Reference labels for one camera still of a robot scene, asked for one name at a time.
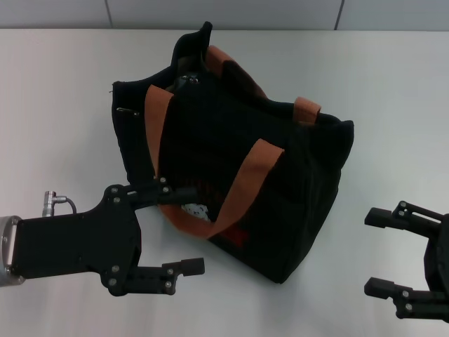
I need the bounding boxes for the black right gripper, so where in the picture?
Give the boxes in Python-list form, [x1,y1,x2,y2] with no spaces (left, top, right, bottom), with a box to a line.
[363,200,449,319]

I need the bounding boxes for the left gripper connector cable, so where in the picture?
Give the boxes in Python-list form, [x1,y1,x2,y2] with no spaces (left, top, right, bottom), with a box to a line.
[42,190,79,216]

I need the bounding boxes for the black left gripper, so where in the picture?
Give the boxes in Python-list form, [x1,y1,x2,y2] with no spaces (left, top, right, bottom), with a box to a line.
[12,177,206,298]

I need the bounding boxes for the black food bag orange straps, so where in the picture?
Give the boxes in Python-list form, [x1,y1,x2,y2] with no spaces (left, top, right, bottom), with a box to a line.
[111,21,354,284]

